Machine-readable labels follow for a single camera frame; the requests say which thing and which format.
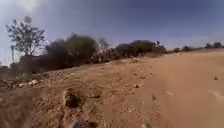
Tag row of dark bushes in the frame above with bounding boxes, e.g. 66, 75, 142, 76
9, 33, 168, 75

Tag robot's own part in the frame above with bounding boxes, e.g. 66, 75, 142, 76
71, 120, 91, 128

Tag brown dirt track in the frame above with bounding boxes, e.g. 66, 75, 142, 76
0, 48, 224, 128

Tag pale stones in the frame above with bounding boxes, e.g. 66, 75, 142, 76
18, 78, 40, 88

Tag bare thin tree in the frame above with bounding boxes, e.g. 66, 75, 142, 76
5, 15, 48, 58

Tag distant bushes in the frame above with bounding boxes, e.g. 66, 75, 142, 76
173, 41, 224, 53

